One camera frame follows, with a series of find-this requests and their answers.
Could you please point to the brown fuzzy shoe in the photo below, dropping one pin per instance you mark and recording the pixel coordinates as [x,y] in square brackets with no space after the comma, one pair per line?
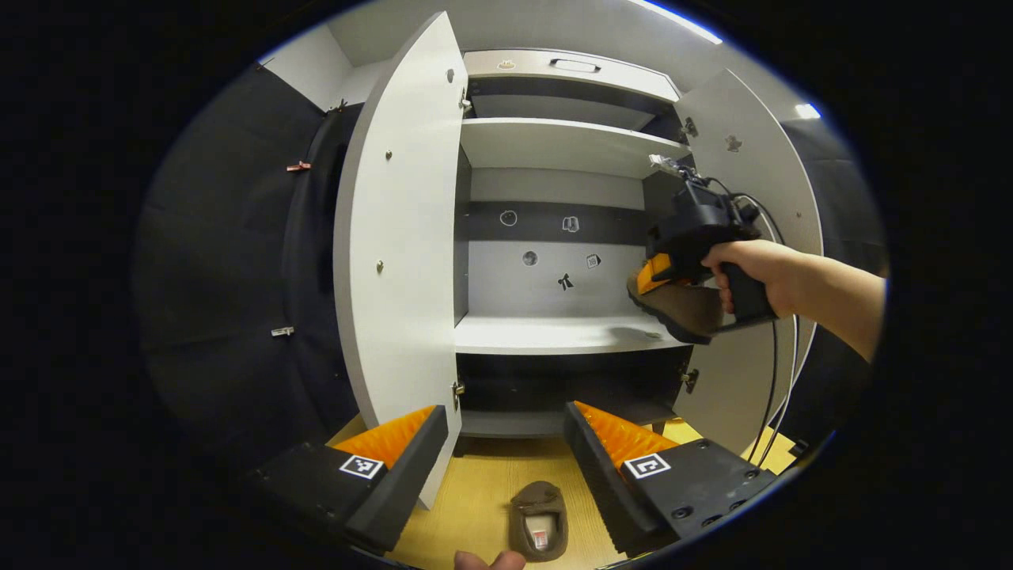
[688,313]
[538,507]

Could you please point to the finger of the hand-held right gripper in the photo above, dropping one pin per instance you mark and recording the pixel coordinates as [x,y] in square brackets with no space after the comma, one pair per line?
[653,273]

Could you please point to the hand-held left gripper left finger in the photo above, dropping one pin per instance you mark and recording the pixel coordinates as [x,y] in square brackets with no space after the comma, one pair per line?
[411,475]

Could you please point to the grey shoe cabinet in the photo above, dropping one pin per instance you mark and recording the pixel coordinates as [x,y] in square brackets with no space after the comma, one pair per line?
[546,285]

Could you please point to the cream cabinet drawer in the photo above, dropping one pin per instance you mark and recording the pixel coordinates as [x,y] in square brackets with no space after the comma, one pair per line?
[522,71]

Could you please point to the small ceiling light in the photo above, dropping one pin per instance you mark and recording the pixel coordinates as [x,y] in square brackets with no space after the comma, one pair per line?
[808,111]

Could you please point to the white cabinet door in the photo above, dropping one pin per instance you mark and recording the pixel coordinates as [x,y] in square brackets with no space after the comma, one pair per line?
[404,237]
[760,158]

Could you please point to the white cabinet shelf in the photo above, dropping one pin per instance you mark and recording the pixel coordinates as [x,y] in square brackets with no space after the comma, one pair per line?
[554,146]
[554,334]

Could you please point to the small black clip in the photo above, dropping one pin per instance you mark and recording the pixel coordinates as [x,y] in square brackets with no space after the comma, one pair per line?
[339,105]

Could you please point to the small red clip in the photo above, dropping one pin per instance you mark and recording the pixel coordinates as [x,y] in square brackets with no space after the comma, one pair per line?
[298,166]

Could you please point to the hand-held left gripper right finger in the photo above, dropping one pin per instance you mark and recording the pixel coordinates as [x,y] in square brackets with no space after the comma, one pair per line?
[601,483]

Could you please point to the black backdrop cloth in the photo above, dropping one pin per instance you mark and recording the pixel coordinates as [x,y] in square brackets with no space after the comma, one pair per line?
[839,190]
[221,261]

